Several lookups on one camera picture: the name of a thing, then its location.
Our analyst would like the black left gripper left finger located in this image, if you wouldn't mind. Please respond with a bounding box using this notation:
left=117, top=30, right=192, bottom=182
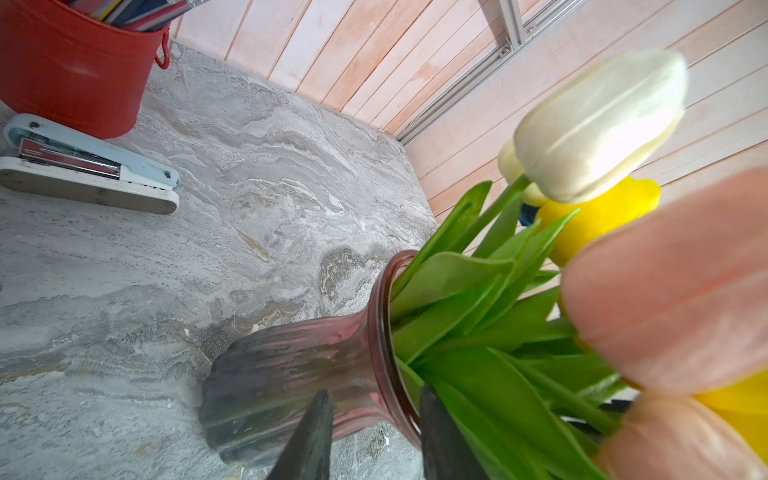
left=267, top=390, right=333, bottom=480

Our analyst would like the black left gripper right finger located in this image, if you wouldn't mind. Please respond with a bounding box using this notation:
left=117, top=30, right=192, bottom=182
left=419, top=385, right=489, bottom=480

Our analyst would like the dark ribbed glass vase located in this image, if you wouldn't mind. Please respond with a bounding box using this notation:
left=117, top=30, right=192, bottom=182
left=199, top=250, right=421, bottom=468

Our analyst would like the yellow tulip in vase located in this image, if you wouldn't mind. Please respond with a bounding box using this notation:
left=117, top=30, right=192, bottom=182
left=536, top=177, right=661, bottom=268

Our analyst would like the pink tulip lower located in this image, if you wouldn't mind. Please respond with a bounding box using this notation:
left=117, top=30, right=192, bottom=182
left=594, top=392, right=767, bottom=479

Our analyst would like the blue tulip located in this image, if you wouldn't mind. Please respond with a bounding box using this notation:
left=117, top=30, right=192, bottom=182
left=519, top=203, right=539, bottom=227

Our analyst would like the cream white tulip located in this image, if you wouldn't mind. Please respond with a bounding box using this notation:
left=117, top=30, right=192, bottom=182
left=497, top=139, right=549, bottom=207

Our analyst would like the light blue white stapler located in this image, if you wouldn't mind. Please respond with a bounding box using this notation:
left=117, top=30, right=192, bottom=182
left=1, top=113, right=181, bottom=215

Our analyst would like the red metal pencil bucket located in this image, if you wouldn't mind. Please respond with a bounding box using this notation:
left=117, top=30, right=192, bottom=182
left=1, top=1, right=170, bottom=139

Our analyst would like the bundle of pencils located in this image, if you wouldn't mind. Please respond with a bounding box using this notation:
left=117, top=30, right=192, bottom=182
left=63, top=0, right=207, bottom=33

